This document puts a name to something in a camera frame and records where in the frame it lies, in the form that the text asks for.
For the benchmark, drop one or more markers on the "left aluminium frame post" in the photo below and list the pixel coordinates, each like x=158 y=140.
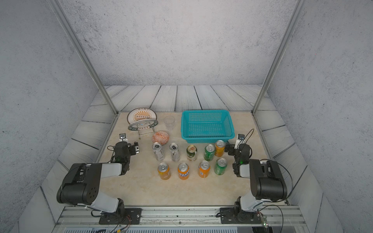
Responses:
x=64 y=22

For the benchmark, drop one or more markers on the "silver white drink can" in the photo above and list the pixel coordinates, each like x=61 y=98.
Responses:
x=158 y=152

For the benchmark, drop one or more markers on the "orange can silver top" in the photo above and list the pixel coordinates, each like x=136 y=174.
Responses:
x=204 y=168

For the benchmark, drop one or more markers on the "metal wire plate stand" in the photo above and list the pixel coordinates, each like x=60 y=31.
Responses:
x=145 y=129

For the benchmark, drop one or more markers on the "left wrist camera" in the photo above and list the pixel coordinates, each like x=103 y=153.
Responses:
x=123 y=137

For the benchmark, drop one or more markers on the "orange sunburst plate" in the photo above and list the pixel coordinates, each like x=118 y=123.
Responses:
x=142 y=113

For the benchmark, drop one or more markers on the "green rimmed white plate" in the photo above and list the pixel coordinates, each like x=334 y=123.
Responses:
x=133 y=126

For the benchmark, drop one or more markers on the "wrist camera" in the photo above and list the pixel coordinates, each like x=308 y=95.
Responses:
x=123 y=137
x=240 y=140

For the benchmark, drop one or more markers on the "teal plastic basket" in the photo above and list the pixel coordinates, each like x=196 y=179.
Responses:
x=206 y=126

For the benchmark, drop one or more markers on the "green soda can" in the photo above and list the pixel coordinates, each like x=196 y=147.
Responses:
x=209 y=152

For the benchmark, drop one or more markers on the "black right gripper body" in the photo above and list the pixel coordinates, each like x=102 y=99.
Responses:
x=235 y=154

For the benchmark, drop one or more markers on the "red patterned bowl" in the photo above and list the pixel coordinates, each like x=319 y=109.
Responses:
x=161 y=137

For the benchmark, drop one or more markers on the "orange Schweppes can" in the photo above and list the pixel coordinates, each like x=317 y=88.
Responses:
x=219 y=148

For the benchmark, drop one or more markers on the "clear plastic cup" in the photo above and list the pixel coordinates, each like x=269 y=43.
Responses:
x=169 y=122

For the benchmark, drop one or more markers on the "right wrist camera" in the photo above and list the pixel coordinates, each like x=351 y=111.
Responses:
x=240 y=140

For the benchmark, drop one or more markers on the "orange Fanta can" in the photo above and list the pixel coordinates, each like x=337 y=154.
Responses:
x=183 y=171

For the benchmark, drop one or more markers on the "aluminium frame post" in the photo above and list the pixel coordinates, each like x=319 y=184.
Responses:
x=280 y=52
x=64 y=22

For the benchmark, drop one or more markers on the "orange yellow can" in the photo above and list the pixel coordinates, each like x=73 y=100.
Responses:
x=164 y=171

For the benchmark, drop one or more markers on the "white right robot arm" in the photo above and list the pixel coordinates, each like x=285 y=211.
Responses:
x=267 y=185

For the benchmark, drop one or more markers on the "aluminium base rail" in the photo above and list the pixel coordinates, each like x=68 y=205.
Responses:
x=285 y=219

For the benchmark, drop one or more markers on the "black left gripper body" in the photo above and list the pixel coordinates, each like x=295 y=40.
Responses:
x=131 y=151

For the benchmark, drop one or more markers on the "right aluminium frame post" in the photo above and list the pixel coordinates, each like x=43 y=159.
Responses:
x=280 y=52

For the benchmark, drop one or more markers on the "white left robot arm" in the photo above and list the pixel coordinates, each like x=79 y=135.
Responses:
x=81 y=187

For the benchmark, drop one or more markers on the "green white gold-top can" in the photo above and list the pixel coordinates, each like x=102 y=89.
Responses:
x=191 y=153

